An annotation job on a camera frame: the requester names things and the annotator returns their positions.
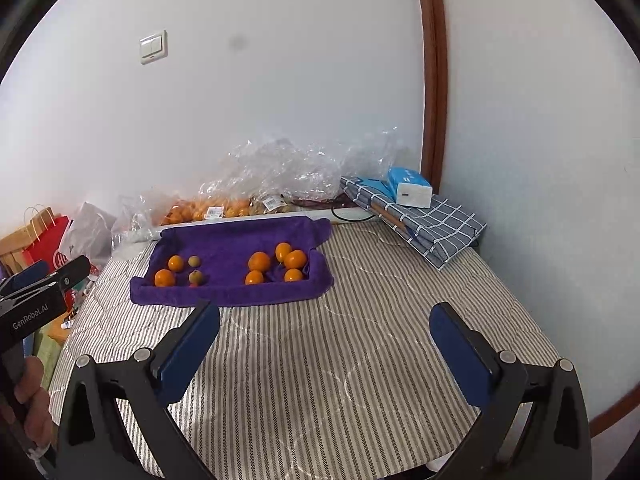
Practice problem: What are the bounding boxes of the black cable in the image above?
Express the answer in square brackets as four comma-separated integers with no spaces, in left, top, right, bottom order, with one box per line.
[330,207,377,227]

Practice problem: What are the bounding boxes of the dark red packet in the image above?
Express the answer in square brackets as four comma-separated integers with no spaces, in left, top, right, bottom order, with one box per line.
[290,197,342,209]

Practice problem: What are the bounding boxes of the white wall light switch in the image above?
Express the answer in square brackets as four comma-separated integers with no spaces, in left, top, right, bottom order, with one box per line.
[139,31,169,66]

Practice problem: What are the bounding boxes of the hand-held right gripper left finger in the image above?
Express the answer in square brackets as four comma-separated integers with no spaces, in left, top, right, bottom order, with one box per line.
[56,299,222,480]

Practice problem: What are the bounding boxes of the purple towel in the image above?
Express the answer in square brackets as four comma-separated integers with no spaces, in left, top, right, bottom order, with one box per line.
[130,216,335,307]

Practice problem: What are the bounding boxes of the brown wooden door frame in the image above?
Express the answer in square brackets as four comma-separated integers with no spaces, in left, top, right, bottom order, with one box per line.
[414,0,449,191]

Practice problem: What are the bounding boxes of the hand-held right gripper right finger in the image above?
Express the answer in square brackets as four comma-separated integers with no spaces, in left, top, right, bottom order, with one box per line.
[429,301,593,480]

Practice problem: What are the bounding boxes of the white plastic bag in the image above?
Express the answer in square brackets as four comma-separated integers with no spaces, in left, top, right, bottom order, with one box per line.
[60,201,118,268]

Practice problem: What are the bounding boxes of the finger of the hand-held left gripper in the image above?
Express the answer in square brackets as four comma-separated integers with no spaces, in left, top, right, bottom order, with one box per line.
[0,255,92,312]
[0,259,50,294]

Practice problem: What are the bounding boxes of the blue white tissue box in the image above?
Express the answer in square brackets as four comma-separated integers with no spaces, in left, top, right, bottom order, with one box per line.
[387,166,433,209]

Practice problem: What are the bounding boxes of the red paper bag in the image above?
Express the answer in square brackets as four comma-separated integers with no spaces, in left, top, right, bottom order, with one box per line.
[22,215,74,275]

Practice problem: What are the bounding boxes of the brown paper bag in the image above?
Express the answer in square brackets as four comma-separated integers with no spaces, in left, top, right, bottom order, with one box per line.
[0,205,57,263]

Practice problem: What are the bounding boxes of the large crumpled clear plastic bag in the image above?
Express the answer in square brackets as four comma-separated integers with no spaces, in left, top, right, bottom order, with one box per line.
[200,135,346,206]

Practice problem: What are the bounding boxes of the flat blue packet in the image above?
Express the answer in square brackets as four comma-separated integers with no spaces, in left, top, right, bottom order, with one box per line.
[357,177,396,197]

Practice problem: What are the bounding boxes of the empty clear plastic bag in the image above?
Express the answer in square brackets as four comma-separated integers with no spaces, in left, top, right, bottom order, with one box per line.
[112,194,167,246]

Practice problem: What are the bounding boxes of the person's left hand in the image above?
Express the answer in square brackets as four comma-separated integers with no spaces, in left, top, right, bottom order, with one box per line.
[14,355,57,449]

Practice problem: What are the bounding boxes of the clear bag of brown fruits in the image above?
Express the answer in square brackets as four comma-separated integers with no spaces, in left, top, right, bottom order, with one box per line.
[250,192,296,216]

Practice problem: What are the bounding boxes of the brown baseboard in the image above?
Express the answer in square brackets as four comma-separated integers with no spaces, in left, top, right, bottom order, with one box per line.
[589,399,627,438]

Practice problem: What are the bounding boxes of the clear bag of oranges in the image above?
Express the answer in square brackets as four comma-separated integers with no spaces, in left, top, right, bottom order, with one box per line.
[160,195,253,227]

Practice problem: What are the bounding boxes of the folded grey plaid cloth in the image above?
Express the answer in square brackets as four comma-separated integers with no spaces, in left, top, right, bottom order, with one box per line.
[340,176,488,272]

